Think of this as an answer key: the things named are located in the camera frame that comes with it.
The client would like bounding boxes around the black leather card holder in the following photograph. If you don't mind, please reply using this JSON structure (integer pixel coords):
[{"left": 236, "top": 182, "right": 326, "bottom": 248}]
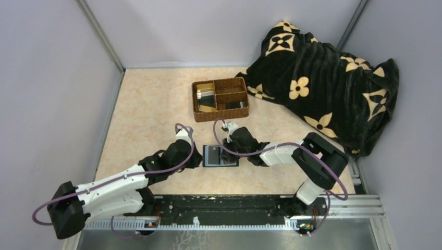
[{"left": 202, "top": 145, "right": 239, "bottom": 168}]

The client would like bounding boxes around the brown wicker divided basket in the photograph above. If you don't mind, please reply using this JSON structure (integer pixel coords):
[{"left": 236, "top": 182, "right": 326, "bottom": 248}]
[{"left": 191, "top": 77, "right": 250, "bottom": 122}]

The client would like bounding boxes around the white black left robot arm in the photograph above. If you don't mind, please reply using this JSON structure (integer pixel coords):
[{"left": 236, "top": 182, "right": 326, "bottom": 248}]
[{"left": 46, "top": 139, "right": 203, "bottom": 240}]

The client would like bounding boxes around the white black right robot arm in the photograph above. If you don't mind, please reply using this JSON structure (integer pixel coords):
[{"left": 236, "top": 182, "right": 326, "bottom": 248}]
[{"left": 221, "top": 122, "right": 349, "bottom": 205}]

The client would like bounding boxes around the gold card in basket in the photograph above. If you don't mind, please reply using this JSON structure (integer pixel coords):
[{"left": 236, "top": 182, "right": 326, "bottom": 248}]
[{"left": 198, "top": 105, "right": 217, "bottom": 113}]

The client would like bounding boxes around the black card in basket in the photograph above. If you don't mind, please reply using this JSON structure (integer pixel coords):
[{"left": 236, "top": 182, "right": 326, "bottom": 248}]
[{"left": 197, "top": 95, "right": 216, "bottom": 108}]

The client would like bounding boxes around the silver card in basket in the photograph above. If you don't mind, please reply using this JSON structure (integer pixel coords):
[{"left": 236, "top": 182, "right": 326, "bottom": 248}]
[{"left": 197, "top": 89, "right": 215, "bottom": 99}]

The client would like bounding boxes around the black wallet in basket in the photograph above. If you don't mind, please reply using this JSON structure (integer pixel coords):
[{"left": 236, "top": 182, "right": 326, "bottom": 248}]
[{"left": 226, "top": 101, "right": 247, "bottom": 109}]

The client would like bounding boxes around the black floral patterned blanket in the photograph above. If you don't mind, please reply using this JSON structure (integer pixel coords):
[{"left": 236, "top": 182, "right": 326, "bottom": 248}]
[{"left": 238, "top": 20, "right": 400, "bottom": 157}]

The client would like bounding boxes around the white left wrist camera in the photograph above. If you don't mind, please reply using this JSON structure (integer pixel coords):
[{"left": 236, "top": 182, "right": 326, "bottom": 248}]
[{"left": 175, "top": 126, "right": 193, "bottom": 144}]

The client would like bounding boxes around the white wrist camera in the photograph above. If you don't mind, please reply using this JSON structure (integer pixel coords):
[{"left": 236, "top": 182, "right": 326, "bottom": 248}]
[
  {"left": 175, "top": 126, "right": 193, "bottom": 144},
  {"left": 222, "top": 122, "right": 239, "bottom": 143}
]

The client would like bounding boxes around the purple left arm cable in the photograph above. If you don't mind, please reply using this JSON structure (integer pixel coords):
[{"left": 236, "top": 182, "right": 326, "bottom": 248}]
[{"left": 32, "top": 123, "right": 196, "bottom": 239}]

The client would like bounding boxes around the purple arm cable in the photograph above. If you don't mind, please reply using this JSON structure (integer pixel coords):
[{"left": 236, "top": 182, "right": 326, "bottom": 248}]
[
  {"left": 32, "top": 123, "right": 196, "bottom": 239},
  {"left": 212, "top": 118, "right": 349, "bottom": 236}
]

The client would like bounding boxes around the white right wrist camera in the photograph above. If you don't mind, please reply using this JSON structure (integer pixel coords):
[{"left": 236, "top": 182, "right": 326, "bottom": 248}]
[{"left": 222, "top": 122, "right": 239, "bottom": 143}]

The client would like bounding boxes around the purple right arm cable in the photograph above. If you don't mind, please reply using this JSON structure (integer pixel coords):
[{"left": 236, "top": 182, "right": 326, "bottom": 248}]
[{"left": 212, "top": 118, "right": 349, "bottom": 236}]

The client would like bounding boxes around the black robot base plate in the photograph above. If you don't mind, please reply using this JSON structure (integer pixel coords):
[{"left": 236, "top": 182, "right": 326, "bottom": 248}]
[{"left": 127, "top": 195, "right": 326, "bottom": 226}]

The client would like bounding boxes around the aluminium frame rail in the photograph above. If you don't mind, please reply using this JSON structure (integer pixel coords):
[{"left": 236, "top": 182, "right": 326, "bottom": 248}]
[{"left": 85, "top": 195, "right": 385, "bottom": 231}]

